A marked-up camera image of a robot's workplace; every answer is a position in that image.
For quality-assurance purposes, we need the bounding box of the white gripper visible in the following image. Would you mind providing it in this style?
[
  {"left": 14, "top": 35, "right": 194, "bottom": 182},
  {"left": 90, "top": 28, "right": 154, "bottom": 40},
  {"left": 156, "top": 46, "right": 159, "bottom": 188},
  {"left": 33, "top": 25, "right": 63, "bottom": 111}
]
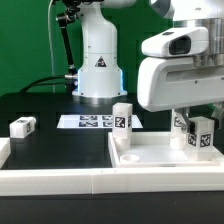
[{"left": 137, "top": 57, "right": 224, "bottom": 134}]

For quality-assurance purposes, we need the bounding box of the white square table top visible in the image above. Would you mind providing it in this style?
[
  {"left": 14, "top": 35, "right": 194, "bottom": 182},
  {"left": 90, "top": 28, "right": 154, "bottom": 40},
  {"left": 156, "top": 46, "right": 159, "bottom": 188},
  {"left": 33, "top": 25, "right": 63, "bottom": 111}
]
[{"left": 108, "top": 132, "right": 224, "bottom": 168}]

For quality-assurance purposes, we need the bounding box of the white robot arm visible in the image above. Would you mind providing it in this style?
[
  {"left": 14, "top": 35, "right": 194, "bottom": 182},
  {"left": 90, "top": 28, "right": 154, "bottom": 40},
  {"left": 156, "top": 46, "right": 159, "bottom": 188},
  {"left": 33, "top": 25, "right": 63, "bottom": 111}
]
[{"left": 74, "top": 0, "right": 224, "bottom": 128}]

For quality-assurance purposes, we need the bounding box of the white U-shaped obstacle fence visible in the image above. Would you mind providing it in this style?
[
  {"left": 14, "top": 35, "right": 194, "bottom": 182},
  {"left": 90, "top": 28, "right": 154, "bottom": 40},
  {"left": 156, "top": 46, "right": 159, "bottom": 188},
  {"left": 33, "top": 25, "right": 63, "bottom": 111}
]
[{"left": 0, "top": 138, "right": 224, "bottom": 196}]

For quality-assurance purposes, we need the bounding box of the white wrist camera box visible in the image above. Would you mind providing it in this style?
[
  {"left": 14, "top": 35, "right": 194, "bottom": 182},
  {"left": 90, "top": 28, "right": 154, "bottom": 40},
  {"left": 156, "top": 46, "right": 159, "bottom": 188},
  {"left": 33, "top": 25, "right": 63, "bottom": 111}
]
[{"left": 141, "top": 27, "right": 209, "bottom": 58}]

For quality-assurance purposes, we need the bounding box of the white marker base plate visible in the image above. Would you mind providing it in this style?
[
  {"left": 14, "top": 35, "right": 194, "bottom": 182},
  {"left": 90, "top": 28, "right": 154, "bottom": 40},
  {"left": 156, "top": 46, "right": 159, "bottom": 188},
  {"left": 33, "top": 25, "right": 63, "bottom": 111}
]
[{"left": 57, "top": 115, "right": 142, "bottom": 129}]

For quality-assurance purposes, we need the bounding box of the black cable bundle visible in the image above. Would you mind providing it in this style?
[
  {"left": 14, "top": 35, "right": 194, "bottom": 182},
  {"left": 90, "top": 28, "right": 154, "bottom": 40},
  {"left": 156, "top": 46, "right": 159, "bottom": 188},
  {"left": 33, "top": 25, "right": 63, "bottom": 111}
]
[{"left": 19, "top": 75, "right": 80, "bottom": 94}]

